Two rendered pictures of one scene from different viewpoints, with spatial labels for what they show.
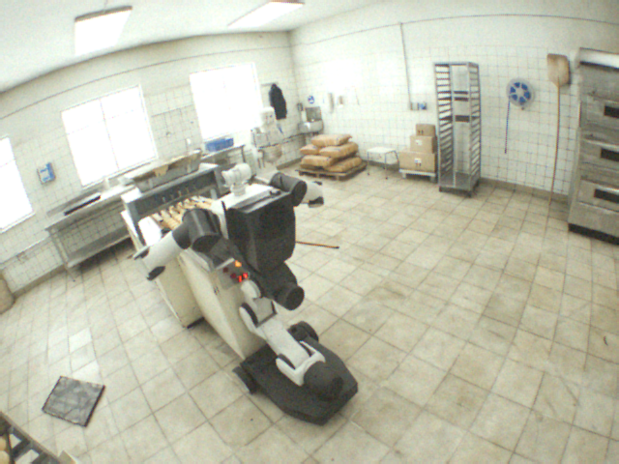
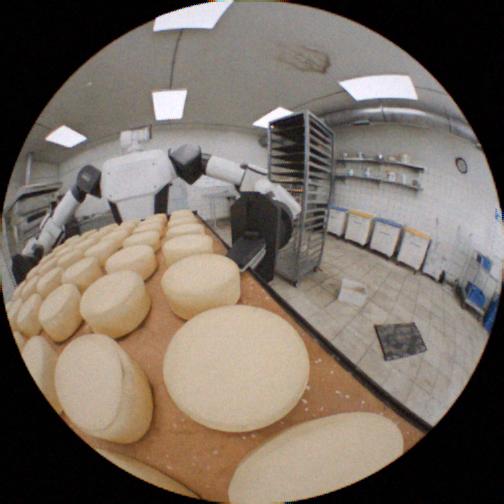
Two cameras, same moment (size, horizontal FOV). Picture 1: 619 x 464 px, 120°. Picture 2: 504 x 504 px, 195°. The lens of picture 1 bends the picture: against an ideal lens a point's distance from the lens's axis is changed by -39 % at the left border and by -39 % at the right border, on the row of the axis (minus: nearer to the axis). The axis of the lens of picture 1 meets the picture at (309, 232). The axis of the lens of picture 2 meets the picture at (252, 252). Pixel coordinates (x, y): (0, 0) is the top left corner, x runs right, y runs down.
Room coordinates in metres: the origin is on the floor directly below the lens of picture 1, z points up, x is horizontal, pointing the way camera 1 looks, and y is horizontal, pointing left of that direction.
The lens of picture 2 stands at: (1.53, 0.77, 1.07)
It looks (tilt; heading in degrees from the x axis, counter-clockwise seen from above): 25 degrees down; 191
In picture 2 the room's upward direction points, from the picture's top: straight up
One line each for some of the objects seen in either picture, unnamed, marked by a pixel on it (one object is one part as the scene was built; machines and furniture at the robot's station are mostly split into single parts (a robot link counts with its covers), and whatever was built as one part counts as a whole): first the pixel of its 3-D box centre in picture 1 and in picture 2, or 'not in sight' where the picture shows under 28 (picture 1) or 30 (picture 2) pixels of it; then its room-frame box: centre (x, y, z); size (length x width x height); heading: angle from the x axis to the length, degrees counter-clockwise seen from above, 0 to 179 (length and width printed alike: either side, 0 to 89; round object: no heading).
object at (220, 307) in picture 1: (225, 288); not in sight; (1.60, 0.63, 0.45); 0.70 x 0.34 x 0.90; 39
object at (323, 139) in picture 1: (330, 139); not in sight; (5.36, -0.66, 0.62); 0.72 x 0.42 x 0.17; 46
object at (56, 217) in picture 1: (149, 192); not in sight; (4.13, 2.34, 0.61); 3.40 x 0.70 x 1.22; 129
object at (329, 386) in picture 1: (299, 368); not in sight; (1.06, 0.19, 0.19); 0.64 x 0.52 x 0.33; 39
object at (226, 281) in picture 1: (238, 269); not in sight; (1.32, 0.41, 0.77); 0.24 x 0.04 x 0.14; 129
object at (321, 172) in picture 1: (332, 168); not in sight; (5.39, -0.62, 0.06); 1.20 x 0.80 x 0.11; 42
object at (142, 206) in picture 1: (174, 201); not in sight; (2.00, 0.95, 1.01); 0.72 x 0.33 x 0.34; 129
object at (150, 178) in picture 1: (164, 171); not in sight; (2.00, 0.95, 1.25); 0.56 x 0.29 x 0.14; 129
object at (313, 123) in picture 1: (310, 120); not in sight; (6.28, -0.44, 0.93); 0.99 x 0.38 x 1.09; 39
